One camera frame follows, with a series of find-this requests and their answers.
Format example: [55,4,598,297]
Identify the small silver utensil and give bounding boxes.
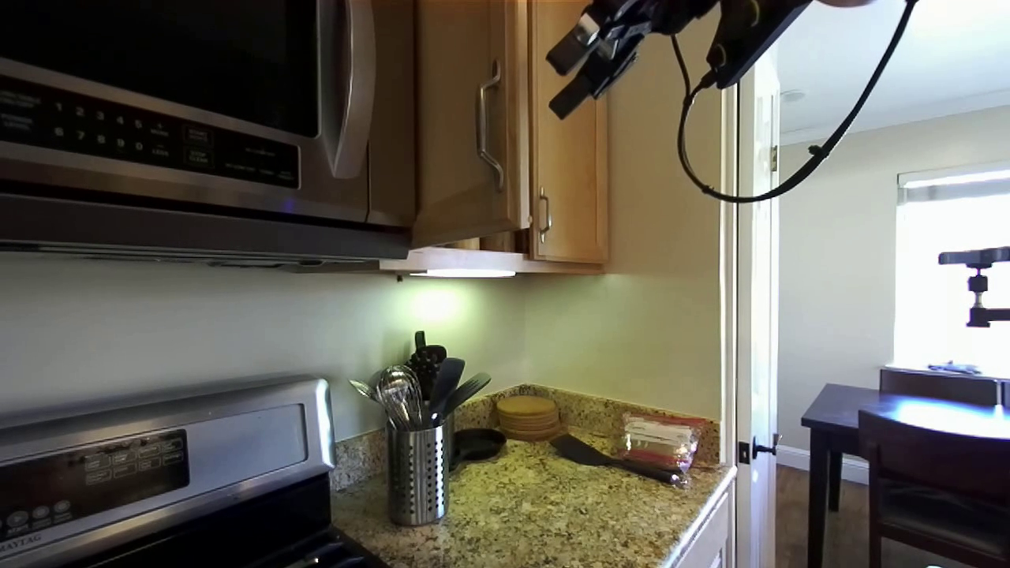
[346,376,386,411]

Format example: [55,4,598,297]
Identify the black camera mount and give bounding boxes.
[936,243,1010,330]

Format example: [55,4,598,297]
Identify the stainless steel microwave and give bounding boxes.
[0,0,418,267]

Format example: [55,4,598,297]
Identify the silver microwave handle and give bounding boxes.
[317,0,379,182]

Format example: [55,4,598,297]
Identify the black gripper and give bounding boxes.
[543,0,703,122]

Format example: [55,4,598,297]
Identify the metal utensil holder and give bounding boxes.
[386,416,455,531]

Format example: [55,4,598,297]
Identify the small black dish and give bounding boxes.
[452,427,512,467]

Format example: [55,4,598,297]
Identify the white room door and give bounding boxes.
[735,60,784,568]

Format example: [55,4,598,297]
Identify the white door frame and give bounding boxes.
[716,83,740,568]

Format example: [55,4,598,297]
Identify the white lower cabinet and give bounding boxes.
[659,475,739,568]

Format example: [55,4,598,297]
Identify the under-cabinet light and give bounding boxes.
[375,246,522,283]

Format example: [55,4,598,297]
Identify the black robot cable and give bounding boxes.
[673,0,922,205]

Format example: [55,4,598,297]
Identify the black door lever handle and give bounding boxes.
[735,431,778,467]

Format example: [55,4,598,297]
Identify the metal whisk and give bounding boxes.
[373,363,425,428]

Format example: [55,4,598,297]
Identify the black slotted turner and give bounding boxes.
[422,358,468,422]

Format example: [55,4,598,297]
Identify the silver cabinet door handle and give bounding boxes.
[472,60,512,197]

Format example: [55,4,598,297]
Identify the black rounded kitchen utensil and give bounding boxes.
[408,327,452,393]

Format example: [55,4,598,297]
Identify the stack of wooden coasters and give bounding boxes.
[490,391,567,445]

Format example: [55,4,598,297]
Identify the window with white blind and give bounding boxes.
[894,165,1010,376]

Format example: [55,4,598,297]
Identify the stainless steel stove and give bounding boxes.
[0,376,389,568]

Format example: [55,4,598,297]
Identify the dark wooden table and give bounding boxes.
[799,379,1010,568]

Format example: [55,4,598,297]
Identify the wooden upper cabinet body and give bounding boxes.
[522,0,612,275]

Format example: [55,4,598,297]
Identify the black slim kitchen utensil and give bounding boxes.
[436,372,496,422]

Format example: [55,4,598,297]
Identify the wooden cabinet door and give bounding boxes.
[413,0,532,243]

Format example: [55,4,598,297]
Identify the black flat spatula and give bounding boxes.
[550,431,681,485]

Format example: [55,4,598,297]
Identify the dark wooden chair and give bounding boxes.
[854,408,1010,568]
[876,363,1003,411]

